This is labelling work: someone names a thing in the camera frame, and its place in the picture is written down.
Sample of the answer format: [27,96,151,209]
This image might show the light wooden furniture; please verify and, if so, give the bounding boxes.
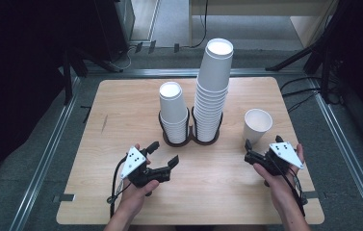
[188,0,341,49]

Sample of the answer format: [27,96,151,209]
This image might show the dark cabinet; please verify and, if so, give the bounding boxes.
[93,0,136,63]

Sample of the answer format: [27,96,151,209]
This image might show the black hanging cable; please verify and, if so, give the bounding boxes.
[190,0,210,50]

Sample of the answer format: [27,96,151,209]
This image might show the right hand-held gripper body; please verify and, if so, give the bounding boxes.
[244,141,305,177]

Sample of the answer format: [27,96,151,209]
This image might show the black stand legs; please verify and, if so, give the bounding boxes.
[61,46,125,106]
[265,0,346,104]

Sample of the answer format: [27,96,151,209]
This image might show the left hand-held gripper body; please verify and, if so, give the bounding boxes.
[119,145,172,197]

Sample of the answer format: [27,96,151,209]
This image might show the person's left hand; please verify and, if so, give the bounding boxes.
[117,142,161,219]

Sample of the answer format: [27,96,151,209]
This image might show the tall stack of paper cups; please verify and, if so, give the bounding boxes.
[192,38,235,143]

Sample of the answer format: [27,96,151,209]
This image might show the grey tape strip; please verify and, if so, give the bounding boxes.
[302,190,322,200]
[52,193,77,203]

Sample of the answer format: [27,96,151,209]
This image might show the black double cup holder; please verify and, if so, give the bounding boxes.
[157,106,224,148]

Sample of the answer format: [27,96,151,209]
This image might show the white floor cable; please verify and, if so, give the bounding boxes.
[117,44,139,70]

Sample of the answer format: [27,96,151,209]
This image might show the right hand-held gripper cable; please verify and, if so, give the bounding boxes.
[273,158,309,218]

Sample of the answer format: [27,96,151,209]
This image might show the black floor cables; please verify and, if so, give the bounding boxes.
[279,75,344,114]

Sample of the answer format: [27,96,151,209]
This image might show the aluminium frame rail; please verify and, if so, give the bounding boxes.
[8,76,82,231]
[86,67,308,79]
[308,76,363,231]

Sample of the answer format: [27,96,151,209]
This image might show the short stack of paper cups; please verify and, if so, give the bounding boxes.
[158,81,190,144]

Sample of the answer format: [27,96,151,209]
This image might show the hand-held gripper cable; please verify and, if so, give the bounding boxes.
[273,158,309,218]
[106,155,133,219]

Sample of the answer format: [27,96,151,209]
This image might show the left hand-held gripper cable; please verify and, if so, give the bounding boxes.
[106,155,133,219]

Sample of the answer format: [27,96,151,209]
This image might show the person's right hand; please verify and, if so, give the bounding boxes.
[253,142,306,208]

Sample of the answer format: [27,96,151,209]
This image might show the white paper cup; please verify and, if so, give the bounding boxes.
[242,108,273,146]

